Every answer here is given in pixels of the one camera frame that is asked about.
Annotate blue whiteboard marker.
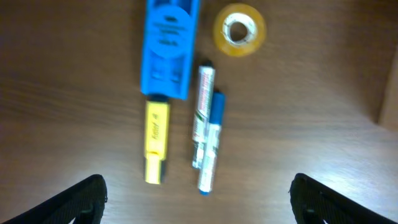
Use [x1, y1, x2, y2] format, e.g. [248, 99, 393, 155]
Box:
[198, 91, 226, 195]

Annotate blue whiteboard duster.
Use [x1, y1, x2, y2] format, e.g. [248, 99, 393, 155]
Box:
[141, 0, 201, 100]

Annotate yellow highlighter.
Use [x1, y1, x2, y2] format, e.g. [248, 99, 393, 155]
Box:
[144, 95, 170, 185]

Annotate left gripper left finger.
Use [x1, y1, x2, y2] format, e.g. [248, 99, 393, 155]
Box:
[4, 174, 108, 224]

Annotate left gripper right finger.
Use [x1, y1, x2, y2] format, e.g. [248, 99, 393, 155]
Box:
[289, 173, 397, 224]

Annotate black whiteboard marker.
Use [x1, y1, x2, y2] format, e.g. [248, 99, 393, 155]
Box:
[192, 60, 215, 169]

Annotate yellow tape roll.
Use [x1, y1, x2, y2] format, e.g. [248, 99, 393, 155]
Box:
[213, 3, 267, 57]

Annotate cardboard box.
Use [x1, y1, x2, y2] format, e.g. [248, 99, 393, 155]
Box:
[378, 52, 397, 132]

